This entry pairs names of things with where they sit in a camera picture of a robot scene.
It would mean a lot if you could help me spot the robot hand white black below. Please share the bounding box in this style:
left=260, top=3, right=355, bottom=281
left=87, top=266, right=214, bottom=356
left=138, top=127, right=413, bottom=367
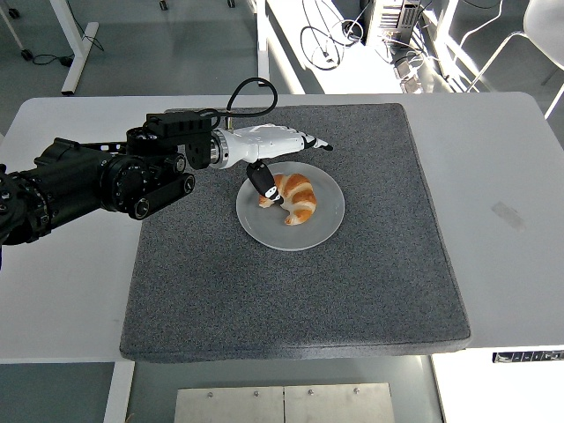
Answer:
left=222, top=124, right=335, bottom=206

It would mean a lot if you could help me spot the croissant bread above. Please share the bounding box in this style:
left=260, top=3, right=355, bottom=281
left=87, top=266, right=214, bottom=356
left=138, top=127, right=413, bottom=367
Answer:
left=258, top=173, right=318, bottom=226

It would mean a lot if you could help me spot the light grey round plate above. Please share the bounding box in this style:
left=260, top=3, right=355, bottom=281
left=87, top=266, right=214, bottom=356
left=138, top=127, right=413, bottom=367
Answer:
left=235, top=160, right=346, bottom=252

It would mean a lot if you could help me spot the grey metal plate with screws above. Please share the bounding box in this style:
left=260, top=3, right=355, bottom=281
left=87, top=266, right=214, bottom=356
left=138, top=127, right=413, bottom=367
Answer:
left=174, top=387, right=286, bottom=423
left=284, top=382, right=396, bottom=423

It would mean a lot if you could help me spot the white desk leg with foot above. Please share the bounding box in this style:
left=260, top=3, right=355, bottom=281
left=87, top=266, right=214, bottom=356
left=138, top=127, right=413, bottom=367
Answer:
left=48, top=0, right=100, bottom=96
left=255, top=0, right=271, bottom=87

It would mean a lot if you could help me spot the grey speckled mat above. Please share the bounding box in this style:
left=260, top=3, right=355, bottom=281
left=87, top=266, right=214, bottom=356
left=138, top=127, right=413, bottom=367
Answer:
left=119, top=103, right=471, bottom=365

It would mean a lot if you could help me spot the computer tower case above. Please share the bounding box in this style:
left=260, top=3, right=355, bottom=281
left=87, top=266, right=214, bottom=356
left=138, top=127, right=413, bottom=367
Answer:
left=364, top=0, right=420, bottom=48

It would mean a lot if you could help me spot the white table leg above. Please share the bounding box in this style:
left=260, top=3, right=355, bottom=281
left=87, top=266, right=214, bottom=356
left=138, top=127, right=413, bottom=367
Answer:
left=102, top=361, right=136, bottom=423

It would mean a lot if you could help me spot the white chair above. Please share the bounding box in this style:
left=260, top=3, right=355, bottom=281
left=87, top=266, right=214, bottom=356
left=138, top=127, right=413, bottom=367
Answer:
left=457, top=0, right=564, bottom=121

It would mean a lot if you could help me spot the table height control panel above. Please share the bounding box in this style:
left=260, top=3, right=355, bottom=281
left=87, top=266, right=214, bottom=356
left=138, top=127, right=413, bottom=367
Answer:
left=492, top=351, right=564, bottom=365

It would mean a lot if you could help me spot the black coiled cable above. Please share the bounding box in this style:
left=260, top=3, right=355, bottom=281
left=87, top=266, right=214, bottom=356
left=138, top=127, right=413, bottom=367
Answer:
left=301, top=19, right=367, bottom=71

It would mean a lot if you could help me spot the black cable with adapter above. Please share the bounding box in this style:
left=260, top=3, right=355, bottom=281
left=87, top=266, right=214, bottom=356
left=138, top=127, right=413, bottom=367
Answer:
left=31, top=33, right=105, bottom=68

